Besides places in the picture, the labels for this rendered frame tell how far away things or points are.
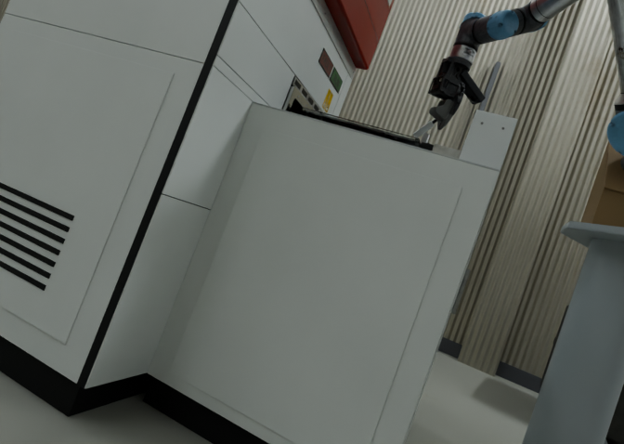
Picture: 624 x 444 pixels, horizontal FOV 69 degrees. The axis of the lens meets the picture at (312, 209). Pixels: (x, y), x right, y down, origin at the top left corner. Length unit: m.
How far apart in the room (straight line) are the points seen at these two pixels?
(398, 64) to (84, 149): 4.01
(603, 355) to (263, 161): 0.94
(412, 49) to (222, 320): 4.12
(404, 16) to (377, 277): 4.30
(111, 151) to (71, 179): 0.12
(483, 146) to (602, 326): 0.52
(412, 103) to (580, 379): 3.69
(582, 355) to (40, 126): 1.43
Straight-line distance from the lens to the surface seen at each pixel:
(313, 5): 1.43
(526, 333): 4.33
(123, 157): 1.11
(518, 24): 1.50
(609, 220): 1.33
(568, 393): 1.32
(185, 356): 1.20
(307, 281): 1.06
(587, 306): 1.33
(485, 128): 1.13
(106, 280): 1.08
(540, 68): 4.81
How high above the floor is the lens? 0.55
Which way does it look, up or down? 3 degrees up
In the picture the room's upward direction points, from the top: 21 degrees clockwise
